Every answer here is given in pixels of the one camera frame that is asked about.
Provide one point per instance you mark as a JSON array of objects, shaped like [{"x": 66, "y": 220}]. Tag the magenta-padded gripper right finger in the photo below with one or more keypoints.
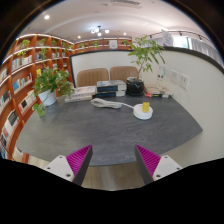
[{"x": 150, "y": 160}]

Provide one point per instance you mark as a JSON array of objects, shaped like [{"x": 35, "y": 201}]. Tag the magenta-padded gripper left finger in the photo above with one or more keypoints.
[{"x": 78, "y": 160}]

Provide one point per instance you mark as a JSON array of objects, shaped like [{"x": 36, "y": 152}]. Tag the small yellow charger block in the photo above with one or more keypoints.
[{"x": 145, "y": 107}]

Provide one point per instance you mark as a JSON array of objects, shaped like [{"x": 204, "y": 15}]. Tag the round white power strip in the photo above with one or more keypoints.
[{"x": 142, "y": 115}]

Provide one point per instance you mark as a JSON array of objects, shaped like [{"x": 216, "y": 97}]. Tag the stack of white books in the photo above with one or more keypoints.
[{"x": 81, "y": 91}]

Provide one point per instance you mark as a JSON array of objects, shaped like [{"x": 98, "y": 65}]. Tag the leafy plant in white pot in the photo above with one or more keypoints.
[{"x": 48, "y": 97}]

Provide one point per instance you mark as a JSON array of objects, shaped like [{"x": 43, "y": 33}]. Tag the stack of beige books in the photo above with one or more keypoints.
[{"x": 156, "y": 90}]

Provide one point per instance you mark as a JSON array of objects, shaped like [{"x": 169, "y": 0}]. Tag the tall plant in black pot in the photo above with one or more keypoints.
[{"x": 134, "y": 87}]

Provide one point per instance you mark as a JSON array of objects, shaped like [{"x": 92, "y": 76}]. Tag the tan upholstered chair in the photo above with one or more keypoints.
[
  {"x": 91, "y": 77},
  {"x": 121, "y": 73}
]

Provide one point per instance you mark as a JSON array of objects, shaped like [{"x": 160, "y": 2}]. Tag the orange wooden bookshelf unit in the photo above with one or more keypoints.
[{"x": 23, "y": 96}]

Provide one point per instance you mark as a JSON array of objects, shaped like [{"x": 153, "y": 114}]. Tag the clear plastic bottle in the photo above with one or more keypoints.
[{"x": 161, "y": 76}]

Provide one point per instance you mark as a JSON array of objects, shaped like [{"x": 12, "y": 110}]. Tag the hanging white purple sign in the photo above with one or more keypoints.
[{"x": 167, "y": 37}]

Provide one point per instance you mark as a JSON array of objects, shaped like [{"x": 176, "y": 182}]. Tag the grey window curtains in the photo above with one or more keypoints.
[{"x": 205, "y": 48}]

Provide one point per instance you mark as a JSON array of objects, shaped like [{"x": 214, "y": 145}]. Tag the black multi-bulb chandelier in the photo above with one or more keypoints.
[{"x": 99, "y": 31}]

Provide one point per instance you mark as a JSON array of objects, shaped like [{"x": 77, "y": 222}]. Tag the recessed ceiling lights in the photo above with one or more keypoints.
[{"x": 47, "y": 16}]

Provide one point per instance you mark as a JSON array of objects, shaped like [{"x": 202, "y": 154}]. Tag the ceiling air vent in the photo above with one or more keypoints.
[{"x": 125, "y": 2}]

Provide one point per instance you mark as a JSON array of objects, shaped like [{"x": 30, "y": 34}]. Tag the white wall outlet plate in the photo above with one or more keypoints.
[
  {"x": 183, "y": 81},
  {"x": 174, "y": 76}
]

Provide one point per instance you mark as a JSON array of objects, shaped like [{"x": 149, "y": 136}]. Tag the black track light rail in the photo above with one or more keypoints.
[{"x": 186, "y": 32}]

